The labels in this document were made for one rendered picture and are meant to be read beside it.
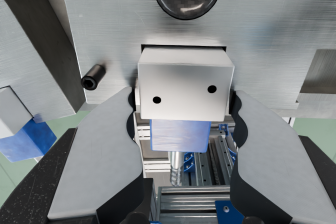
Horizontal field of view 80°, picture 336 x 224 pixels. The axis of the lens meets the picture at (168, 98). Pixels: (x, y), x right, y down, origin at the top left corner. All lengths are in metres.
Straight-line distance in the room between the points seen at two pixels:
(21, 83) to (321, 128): 1.54
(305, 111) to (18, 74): 0.32
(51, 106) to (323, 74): 0.24
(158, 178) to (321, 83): 1.19
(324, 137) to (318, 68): 1.47
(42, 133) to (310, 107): 0.31
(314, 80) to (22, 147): 0.28
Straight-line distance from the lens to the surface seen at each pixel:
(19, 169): 1.98
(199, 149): 0.16
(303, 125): 1.52
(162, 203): 0.55
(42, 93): 0.22
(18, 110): 0.23
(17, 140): 0.25
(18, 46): 0.21
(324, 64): 0.20
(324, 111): 0.32
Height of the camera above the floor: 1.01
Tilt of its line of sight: 59 degrees down
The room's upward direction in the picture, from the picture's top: 177 degrees counter-clockwise
